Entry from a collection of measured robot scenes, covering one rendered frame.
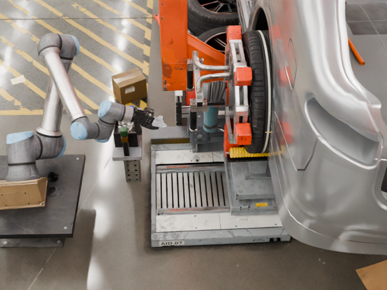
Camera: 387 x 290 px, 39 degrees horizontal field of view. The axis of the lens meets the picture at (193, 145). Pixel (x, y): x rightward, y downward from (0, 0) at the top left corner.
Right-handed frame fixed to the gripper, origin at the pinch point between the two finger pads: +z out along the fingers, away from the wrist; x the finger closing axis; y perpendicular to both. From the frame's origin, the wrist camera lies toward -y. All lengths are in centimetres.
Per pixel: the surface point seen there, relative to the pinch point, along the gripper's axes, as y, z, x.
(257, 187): -19, 68, -12
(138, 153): -28.3, -3.7, 4.6
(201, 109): 28.6, 6.8, -14.1
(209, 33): 2, 48, 112
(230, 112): 11.0, 39.2, 13.5
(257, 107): 47, 26, -26
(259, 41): 65, 25, 4
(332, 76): 107, 6, -84
